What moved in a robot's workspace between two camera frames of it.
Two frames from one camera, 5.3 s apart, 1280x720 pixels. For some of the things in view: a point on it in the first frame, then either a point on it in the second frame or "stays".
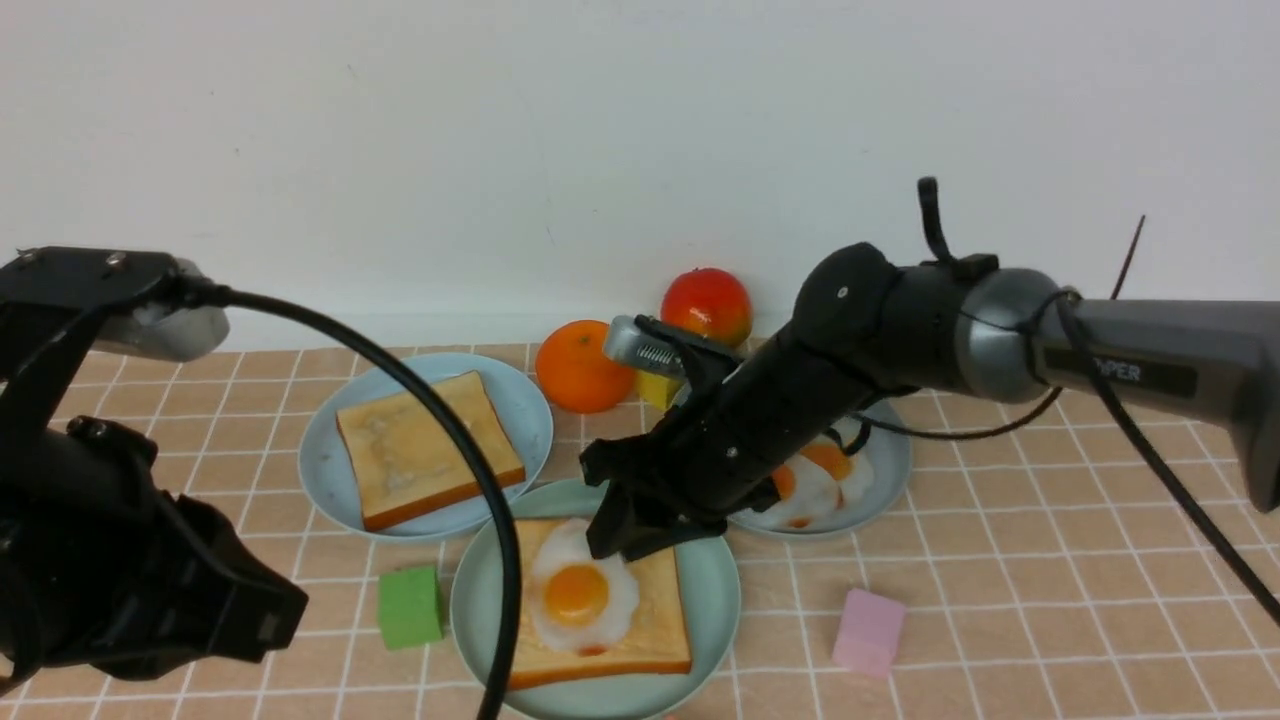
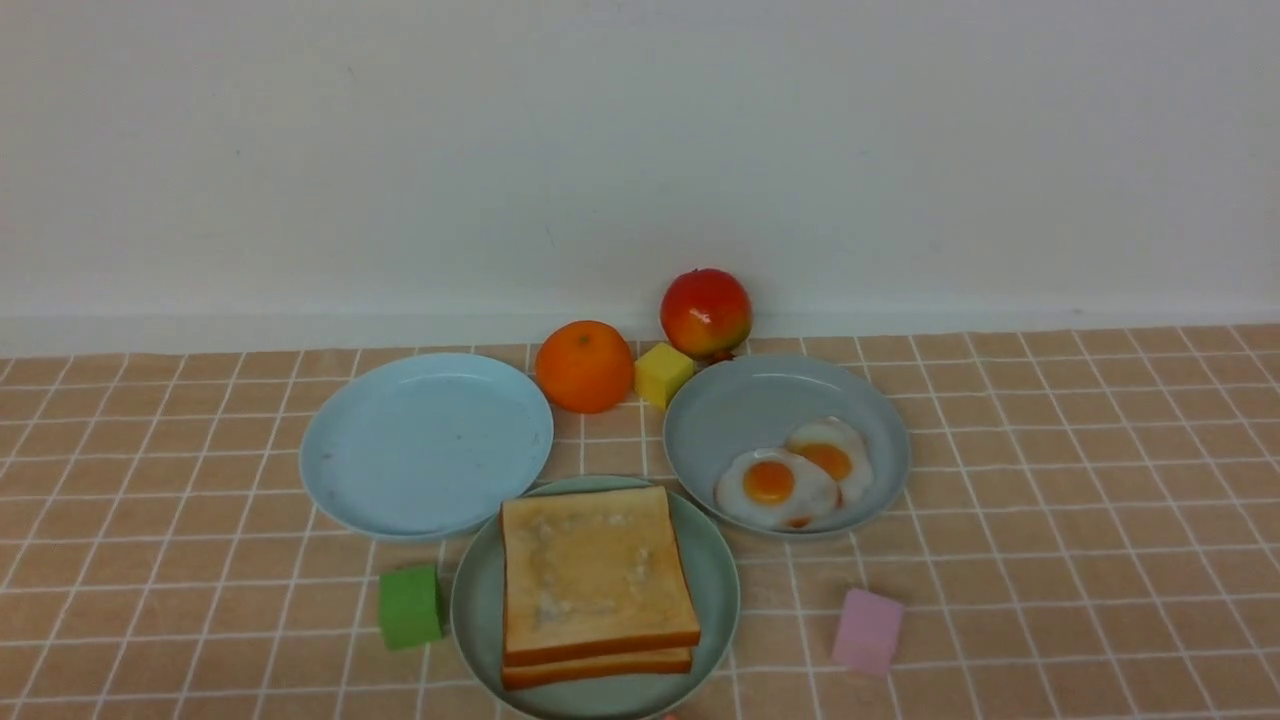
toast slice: [406, 463] to [593, 573]
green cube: [410, 607] stays
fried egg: [854, 473] stays
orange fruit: [574, 371] stays
